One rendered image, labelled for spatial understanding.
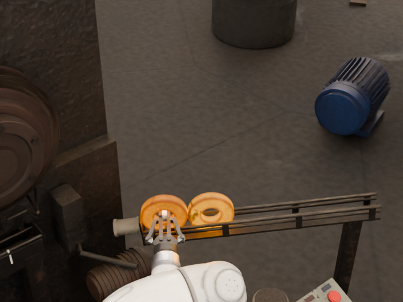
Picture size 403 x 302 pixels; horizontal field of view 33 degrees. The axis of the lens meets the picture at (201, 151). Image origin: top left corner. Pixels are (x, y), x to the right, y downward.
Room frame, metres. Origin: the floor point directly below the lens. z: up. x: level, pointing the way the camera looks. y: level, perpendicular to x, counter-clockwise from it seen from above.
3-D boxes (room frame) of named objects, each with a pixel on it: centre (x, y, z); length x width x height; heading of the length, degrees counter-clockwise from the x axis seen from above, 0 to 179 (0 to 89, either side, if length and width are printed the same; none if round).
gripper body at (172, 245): (1.51, 0.11, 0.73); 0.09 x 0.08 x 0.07; 4
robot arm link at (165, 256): (1.44, 0.11, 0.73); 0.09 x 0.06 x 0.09; 94
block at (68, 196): (1.68, 0.45, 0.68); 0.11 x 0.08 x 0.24; 39
